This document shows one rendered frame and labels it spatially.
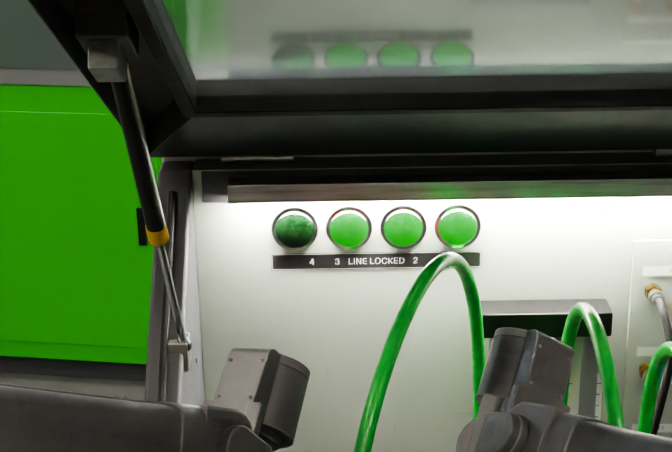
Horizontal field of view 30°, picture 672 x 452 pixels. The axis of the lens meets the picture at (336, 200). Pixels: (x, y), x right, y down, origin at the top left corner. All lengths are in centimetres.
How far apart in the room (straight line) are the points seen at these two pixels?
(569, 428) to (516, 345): 14
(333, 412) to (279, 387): 53
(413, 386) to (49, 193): 249
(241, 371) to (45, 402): 25
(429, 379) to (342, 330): 12
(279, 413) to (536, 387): 19
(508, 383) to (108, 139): 283
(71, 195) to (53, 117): 24
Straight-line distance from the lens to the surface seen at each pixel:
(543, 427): 89
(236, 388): 95
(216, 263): 141
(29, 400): 73
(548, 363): 98
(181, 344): 128
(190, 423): 84
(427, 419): 150
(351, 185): 134
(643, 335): 148
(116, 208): 379
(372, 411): 104
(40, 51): 372
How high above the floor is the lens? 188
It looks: 20 degrees down
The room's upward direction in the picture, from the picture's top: 1 degrees counter-clockwise
